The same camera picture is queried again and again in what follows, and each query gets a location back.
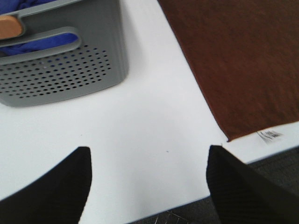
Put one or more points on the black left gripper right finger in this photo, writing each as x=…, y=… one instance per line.
x=243, y=196

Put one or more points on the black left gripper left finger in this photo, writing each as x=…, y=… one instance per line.
x=57, y=197

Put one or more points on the brown towel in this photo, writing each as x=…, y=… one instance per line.
x=244, y=55

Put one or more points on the grey perforated laundry basket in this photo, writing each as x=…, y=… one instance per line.
x=95, y=61

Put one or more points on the blue cloth in basket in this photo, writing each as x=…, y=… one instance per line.
x=7, y=6

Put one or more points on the wooden basket handle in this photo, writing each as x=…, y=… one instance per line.
x=10, y=27

